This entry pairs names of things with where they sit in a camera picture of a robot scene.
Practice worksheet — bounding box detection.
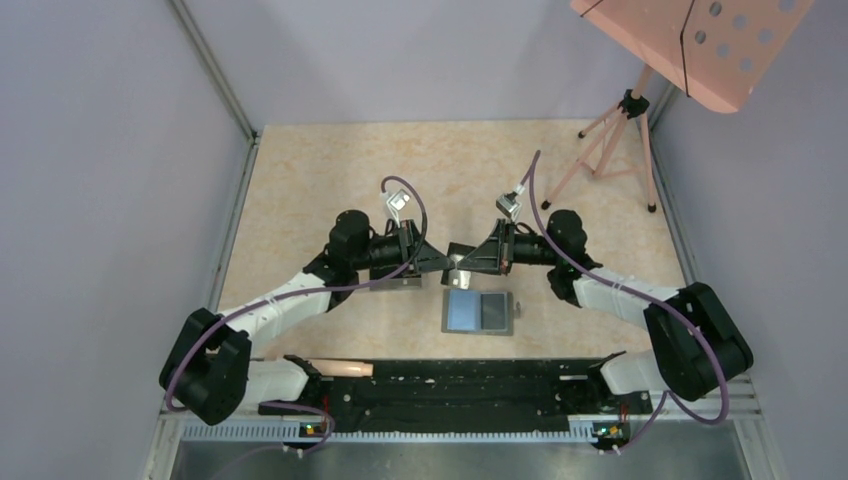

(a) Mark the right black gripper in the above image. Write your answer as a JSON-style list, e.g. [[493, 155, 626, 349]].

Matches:
[[458, 219, 561, 276]]

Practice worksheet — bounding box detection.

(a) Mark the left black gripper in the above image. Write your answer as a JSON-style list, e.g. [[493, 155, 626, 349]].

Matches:
[[352, 219, 455, 276]]

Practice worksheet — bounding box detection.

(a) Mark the clear plastic card box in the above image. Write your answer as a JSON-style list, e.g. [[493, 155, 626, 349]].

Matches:
[[368, 266, 424, 291]]

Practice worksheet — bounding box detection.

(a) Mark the black VIP credit card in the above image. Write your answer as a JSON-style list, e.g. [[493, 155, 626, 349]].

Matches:
[[480, 293, 509, 331]]

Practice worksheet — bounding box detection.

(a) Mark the grey card holder wallet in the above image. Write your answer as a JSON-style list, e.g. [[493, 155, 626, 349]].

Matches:
[[441, 289, 522, 336]]

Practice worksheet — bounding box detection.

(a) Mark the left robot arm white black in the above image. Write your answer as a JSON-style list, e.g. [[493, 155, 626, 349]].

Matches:
[[159, 210, 453, 425]]

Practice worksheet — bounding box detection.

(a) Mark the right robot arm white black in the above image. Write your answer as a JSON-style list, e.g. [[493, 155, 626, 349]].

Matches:
[[456, 210, 754, 412]]

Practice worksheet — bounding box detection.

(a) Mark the pink music stand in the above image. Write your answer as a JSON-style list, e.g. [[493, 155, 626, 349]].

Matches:
[[541, 0, 814, 212]]

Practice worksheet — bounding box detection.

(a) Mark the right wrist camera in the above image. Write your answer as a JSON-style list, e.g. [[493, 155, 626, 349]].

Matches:
[[495, 186, 525, 222]]

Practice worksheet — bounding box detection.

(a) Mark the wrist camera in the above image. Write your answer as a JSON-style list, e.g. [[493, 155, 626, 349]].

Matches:
[[495, 186, 525, 222], [380, 189, 411, 225]]

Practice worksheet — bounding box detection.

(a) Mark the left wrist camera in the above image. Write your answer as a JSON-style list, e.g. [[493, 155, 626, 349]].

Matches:
[[380, 189, 411, 225]]

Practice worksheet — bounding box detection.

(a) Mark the beige cylindrical handle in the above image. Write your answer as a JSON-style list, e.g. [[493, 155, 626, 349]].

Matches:
[[308, 359, 374, 378]]

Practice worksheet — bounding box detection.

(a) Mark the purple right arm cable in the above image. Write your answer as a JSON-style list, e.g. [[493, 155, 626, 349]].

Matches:
[[516, 150, 731, 455]]

